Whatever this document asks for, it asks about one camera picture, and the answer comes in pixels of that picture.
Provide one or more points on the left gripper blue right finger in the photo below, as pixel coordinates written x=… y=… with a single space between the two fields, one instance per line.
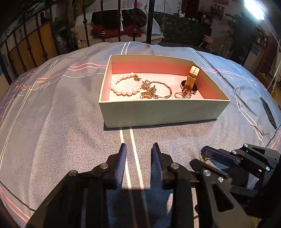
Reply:
x=194 y=191

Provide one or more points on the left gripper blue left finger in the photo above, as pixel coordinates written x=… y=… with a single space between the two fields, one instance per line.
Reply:
x=80 y=199

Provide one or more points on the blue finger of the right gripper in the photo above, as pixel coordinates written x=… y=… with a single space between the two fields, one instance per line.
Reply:
x=230 y=156
x=200 y=166

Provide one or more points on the watch with tan strap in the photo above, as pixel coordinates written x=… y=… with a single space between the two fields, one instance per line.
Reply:
x=190 y=83

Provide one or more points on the gold chain jewelry tangle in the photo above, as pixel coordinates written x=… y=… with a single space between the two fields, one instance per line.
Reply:
x=149 y=89

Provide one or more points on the black smartphone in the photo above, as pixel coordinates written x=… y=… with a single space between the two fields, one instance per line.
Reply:
x=268 y=113

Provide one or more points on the blue plaid bed sheet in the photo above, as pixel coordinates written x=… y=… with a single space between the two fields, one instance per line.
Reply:
x=51 y=123

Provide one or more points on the open pink-lined gift box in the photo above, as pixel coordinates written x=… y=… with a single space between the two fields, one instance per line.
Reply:
x=120 y=101

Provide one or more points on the pink small stool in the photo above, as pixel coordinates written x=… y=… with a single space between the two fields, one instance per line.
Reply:
x=209 y=41

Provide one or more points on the green floral sofa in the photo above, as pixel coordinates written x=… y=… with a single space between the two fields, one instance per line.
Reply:
x=181 y=31

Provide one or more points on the white gooseneck desk lamp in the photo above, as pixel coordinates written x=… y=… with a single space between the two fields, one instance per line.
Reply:
x=257 y=11

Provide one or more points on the hanging wicker swing chair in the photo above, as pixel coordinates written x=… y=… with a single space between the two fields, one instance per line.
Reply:
x=107 y=26

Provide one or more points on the black metal bed headboard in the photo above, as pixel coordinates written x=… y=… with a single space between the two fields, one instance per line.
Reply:
x=42 y=30

